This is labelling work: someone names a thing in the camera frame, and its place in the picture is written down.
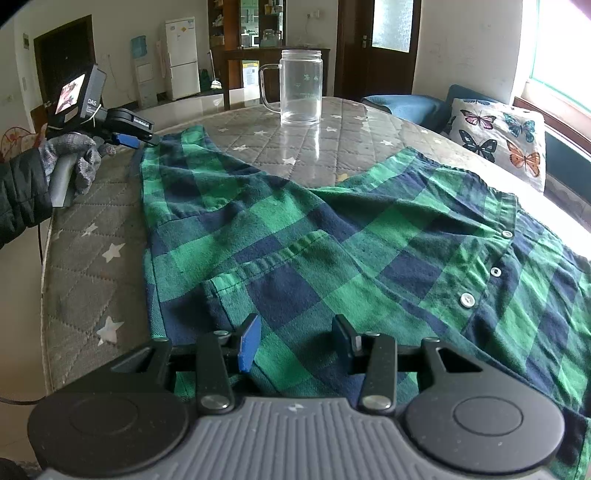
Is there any clear glass mug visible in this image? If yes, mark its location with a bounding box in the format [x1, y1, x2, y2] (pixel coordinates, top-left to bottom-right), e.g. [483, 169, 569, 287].
[257, 48, 322, 125]

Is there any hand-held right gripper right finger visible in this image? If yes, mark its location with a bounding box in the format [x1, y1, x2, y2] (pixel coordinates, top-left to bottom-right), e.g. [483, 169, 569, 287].
[332, 315, 485, 415]

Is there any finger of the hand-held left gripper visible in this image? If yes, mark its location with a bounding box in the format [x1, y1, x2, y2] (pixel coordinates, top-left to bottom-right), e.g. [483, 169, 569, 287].
[108, 131, 161, 149]
[108, 108, 154, 134]

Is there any red patterned object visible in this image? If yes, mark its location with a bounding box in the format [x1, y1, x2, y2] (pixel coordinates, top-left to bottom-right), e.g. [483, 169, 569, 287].
[0, 126, 41, 161]

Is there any white refrigerator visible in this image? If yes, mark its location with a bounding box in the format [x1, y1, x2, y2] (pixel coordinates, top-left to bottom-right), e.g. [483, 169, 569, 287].
[165, 17, 201, 101]

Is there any white water dispenser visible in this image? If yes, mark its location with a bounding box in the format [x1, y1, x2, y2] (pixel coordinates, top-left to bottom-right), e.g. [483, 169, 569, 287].
[130, 36, 160, 109]

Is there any dark wooden door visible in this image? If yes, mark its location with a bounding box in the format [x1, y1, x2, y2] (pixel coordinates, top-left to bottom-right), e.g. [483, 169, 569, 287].
[33, 15, 95, 109]

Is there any wooden shelf cabinet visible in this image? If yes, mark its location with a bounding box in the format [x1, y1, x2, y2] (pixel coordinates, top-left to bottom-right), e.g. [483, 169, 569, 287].
[208, 0, 284, 49]

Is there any green framed window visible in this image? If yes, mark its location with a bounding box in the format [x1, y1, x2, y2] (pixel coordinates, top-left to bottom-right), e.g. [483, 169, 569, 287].
[512, 0, 591, 121]

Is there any brown door with frosted glass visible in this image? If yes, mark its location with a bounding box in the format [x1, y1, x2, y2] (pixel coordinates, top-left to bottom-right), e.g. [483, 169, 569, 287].
[335, 0, 422, 100]

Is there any butterfly print pillow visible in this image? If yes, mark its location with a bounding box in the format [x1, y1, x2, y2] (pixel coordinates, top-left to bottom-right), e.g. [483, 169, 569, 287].
[441, 98, 547, 193]

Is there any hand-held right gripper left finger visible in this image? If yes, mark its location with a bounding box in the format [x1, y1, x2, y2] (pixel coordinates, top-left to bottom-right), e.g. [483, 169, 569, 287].
[108, 314, 260, 415]

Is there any dark wooden sideboard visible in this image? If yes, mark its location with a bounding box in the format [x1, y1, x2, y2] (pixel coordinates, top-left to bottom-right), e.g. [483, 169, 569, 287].
[223, 45, 331, 110]

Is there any green plaid shirt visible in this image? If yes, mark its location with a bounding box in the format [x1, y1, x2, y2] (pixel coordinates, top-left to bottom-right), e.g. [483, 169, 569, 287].
[137, 126, 591, 480]

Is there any person's left hand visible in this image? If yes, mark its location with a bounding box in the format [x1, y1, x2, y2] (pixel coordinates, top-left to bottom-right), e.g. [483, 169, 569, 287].
[39, 131, 116, 195]

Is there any blue sofa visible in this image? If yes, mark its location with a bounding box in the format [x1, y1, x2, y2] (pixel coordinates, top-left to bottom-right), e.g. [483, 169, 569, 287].
[361, 84, 591, 195]

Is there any white broom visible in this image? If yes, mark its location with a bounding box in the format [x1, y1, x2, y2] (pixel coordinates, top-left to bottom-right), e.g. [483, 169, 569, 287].
[207, 50, 223, 90]

